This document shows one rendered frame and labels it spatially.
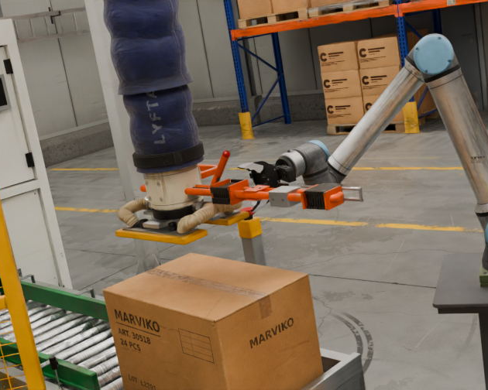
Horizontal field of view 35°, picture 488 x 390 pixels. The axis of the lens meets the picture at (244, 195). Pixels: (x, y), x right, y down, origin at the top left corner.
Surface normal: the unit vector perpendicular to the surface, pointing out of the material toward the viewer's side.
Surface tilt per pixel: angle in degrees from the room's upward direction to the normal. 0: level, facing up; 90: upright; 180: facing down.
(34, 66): 90
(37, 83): 90
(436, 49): 82
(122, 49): 80
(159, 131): 73
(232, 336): 90
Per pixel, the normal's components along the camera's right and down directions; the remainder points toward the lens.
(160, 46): 0.40, -0.11
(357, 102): -0.58, 0.24
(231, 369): 0.68, 0.06
